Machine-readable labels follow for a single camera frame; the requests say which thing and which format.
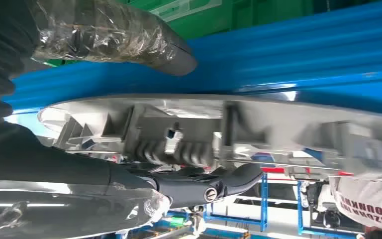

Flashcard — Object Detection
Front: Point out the blue metal shelf rack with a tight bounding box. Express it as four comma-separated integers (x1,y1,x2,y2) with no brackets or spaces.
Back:
1,0,382,117
111,173,360,239

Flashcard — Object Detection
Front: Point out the person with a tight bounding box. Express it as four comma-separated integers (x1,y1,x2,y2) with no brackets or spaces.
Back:
328,150,382,239

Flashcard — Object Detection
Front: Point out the green crate with white label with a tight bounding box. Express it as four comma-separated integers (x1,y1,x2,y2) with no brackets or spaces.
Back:
42,0,313,67

